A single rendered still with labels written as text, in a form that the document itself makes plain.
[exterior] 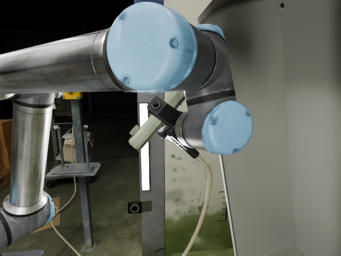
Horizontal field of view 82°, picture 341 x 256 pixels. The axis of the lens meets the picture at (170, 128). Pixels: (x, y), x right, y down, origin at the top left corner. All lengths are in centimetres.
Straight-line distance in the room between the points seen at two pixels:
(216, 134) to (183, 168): 117
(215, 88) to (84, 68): 20
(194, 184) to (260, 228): 55
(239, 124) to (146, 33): 21
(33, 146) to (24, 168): 10
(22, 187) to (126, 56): 79
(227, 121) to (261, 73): 65
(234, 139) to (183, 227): 143
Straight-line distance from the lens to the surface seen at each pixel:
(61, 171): 160
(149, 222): 167
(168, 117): 51
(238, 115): 34
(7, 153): 399
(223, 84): 34
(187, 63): 22
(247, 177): 104
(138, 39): 22
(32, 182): 93
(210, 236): 183
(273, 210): 120
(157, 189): 152
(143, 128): 62
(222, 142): 33
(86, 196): 184
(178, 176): 149
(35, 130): 80
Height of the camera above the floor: 137
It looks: 11 degrees down
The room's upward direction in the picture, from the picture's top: straight up
